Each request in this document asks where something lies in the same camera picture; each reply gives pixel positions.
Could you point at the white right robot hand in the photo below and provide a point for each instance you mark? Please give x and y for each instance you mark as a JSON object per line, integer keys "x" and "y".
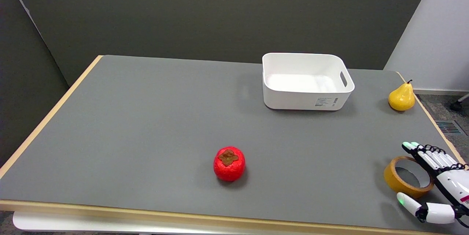
{"x": 445, "y": 187}

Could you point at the yellow tape roll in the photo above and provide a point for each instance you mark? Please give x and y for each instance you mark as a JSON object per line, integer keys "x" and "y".
{"x": 406, "y": 177}

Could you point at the black floor vent grille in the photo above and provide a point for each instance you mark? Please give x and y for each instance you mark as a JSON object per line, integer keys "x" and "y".
{"x": 448, "y": 127}

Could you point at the black chair caster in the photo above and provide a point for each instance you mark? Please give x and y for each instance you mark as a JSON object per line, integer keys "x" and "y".
{"x": 458, "y": 103}

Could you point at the yellow toy pear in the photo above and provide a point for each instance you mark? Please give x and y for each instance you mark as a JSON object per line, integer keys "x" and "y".
{"x": 401, "y": 97}

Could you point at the white plastic storage bin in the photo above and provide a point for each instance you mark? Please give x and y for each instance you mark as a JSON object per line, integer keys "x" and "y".
{"x": 306, "y": 81}

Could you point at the red toy persimmon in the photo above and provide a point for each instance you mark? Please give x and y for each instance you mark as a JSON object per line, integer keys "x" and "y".
{"x": 229, "y": 163}

